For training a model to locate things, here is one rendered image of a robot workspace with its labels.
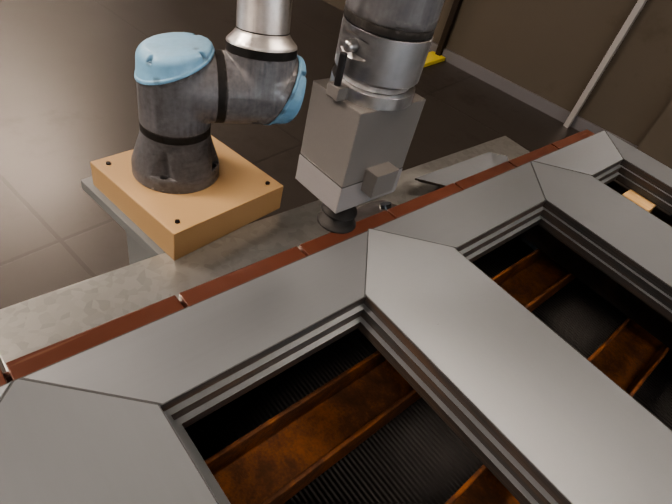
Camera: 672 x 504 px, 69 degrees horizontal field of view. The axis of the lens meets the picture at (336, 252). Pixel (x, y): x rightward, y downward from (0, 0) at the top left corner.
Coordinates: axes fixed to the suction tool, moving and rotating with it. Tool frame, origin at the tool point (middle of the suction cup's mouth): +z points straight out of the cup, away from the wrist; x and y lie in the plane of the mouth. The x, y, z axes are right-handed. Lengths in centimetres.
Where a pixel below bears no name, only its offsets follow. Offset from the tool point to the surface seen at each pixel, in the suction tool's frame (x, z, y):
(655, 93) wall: 45, 52, 315
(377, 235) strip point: 2.9, 9.7, 13.0
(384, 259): -1.1, 9.9, 10.5
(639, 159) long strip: -7, 9, 86
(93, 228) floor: 115, 92, 9
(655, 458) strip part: -37.7, 10.9, 16.1
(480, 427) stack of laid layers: -23.8, 12.0, 3.2
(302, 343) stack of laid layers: -5.1, 11.7, -6.4
